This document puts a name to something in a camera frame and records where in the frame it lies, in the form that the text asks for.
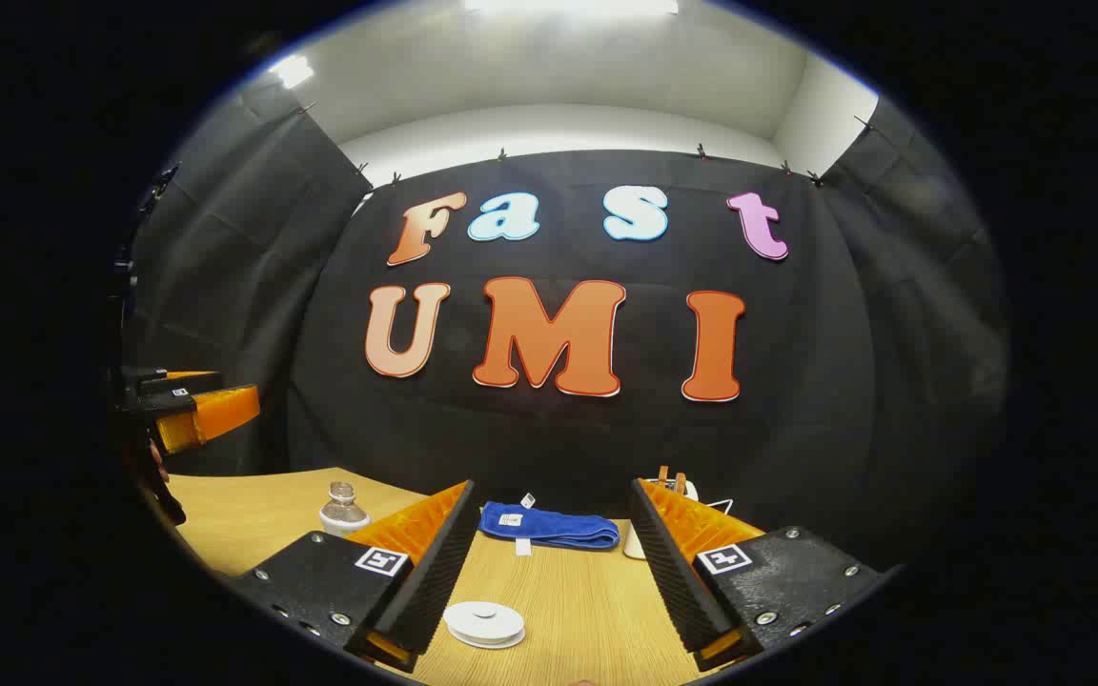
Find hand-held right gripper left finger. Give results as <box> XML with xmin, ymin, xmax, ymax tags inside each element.
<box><xmin>230</xmin><ymin>481</ymin><xmax>479</xmax><ymax>673</ymax></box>

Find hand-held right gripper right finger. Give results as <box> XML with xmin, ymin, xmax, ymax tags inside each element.
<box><xmin>627</xmin><ymin>478</ymin><xmax>893</xmax><ymax>673</ymax></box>

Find white teacup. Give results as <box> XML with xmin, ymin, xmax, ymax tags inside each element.
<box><xmin>444</xmin><ymin>615</ymin><xmax>526</xmax><ymax>651</ymax></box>

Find clear green-label water bottle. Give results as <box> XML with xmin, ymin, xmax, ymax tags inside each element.
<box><xmin>319</xmin><ymin>481</ymin><xmax>372</xmax><ymax>537</ymax></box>

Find cream toaster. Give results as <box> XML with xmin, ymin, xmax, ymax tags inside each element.
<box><xmin>622</xmin><ymin>474</ymin><xmax>702</xmax><ymax>561</ymax></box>

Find blue folded towel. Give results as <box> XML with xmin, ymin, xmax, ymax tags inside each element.
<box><xmin>478</xmin><ymin>493</ymin><xmax>621</xmax><ymax>556</ymax></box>

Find ceiling light panel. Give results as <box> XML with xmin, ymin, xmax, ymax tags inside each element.
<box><xmin>463</xmin><ymin>0</ymin><xmax>680</xmax><ymax>15</ymax></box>
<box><xmin>268</xmin><ymin>54</ymin><xmax>316</xmax><ymax>90</ymax></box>

